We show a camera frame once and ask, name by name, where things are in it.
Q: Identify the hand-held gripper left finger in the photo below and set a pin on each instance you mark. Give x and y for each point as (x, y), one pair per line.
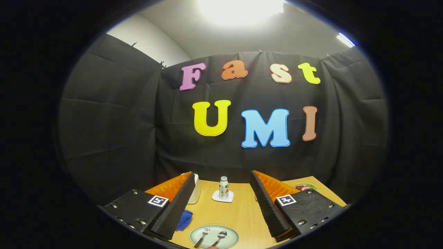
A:
(178, 207)

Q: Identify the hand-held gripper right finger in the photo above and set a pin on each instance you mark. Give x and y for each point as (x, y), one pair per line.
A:
(266, 207)

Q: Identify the blue folded towel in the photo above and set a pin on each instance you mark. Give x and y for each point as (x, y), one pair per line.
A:
(185, 219)

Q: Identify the white toaster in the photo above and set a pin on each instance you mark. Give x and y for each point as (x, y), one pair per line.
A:
(195, 190)

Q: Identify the white square coaster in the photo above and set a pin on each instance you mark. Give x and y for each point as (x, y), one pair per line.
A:
(216, 197)

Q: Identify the oval plate of food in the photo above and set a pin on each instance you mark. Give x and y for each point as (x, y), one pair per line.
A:
(304, 187)

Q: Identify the white drink bottle green cap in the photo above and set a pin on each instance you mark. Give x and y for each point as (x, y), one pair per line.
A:
(224, 188)

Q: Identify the pale green plate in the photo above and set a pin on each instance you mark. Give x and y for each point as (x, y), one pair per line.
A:
(230, 240)

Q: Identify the ceiling strip light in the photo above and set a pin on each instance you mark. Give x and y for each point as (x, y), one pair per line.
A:
(345, 39)

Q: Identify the bright ceiling light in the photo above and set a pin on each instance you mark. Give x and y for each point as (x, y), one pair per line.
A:
(240, 10)

